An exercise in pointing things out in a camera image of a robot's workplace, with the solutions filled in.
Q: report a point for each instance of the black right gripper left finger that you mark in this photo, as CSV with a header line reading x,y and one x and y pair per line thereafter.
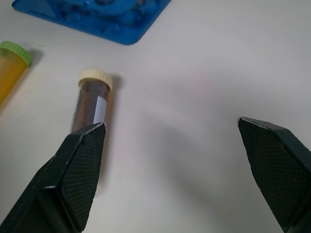
x,y
65,174

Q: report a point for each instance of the yellow tube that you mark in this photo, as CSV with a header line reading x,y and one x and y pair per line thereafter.
x,y
9,70

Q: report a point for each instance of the brown tube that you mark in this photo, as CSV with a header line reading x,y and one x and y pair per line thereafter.
x,y
91,102

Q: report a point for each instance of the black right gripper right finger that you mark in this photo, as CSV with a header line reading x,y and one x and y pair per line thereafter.
x,y
274,165

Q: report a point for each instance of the blue plastic tube rack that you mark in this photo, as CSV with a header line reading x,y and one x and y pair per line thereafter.
x,y
102,19

